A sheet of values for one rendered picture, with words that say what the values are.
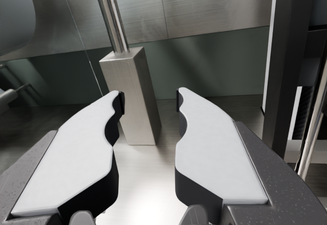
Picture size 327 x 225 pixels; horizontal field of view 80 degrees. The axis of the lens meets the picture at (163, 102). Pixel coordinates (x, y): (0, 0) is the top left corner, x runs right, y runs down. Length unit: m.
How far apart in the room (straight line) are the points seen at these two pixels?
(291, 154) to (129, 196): 0.34
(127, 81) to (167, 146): 0.22
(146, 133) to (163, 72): 0.28
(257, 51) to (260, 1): 0.15
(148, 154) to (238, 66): 0.42
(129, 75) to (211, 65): 0.34
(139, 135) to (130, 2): 0.43
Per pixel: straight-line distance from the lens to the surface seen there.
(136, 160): 0.57
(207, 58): 0.72
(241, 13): 0.69
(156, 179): 0.51
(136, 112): 0.53
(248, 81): 0.77
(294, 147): 0.35
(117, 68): 0.49
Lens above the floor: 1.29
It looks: 30 degrees down
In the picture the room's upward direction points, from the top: 12 degrees counter-clockwise
